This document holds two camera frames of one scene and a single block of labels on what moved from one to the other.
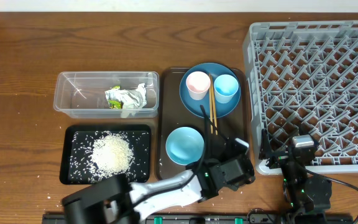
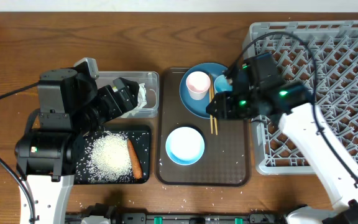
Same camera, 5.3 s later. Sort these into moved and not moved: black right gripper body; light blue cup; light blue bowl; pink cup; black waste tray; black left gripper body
Moved: black right gripper body; black left gripper body
Not moved: pink cup; light blue bowl; black waste tray; light blue cup
